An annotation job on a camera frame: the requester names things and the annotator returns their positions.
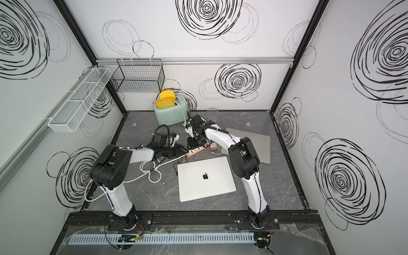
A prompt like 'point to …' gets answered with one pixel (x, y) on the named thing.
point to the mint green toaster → (182, 102)
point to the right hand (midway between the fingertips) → (191, 145)
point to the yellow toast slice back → (167, 93)
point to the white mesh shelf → (74, 109)
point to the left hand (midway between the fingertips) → (186, 153)
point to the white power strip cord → (104, 194)
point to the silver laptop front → (204, 178)
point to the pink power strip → (192, 151)
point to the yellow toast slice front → (164, 103)
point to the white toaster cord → (185, 122)
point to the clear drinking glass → (212, 114)
